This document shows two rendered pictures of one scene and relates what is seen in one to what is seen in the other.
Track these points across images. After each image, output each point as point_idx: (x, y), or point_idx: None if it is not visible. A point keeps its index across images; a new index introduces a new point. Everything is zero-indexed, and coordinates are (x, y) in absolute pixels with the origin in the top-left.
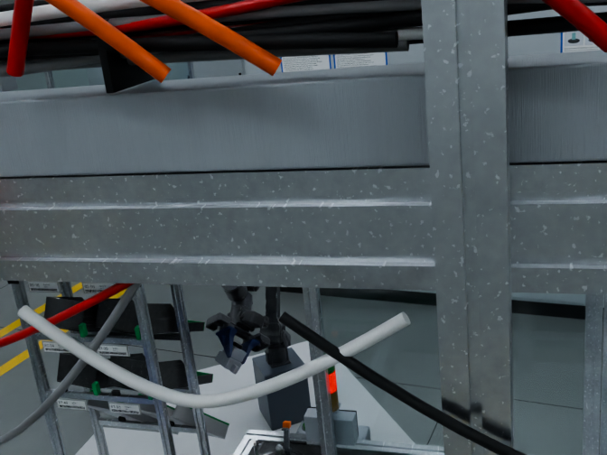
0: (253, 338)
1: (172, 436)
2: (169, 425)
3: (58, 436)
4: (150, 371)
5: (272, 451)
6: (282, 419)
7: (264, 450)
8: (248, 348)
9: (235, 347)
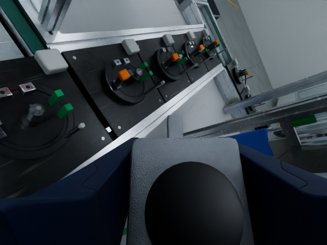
0: (19, 201)
1: (219, 126)
2: (235, 121)
3: None
4: None
5: (16, 153)
6: None
7: (9, 185)
8: (97, 175)
9: (232, 146)
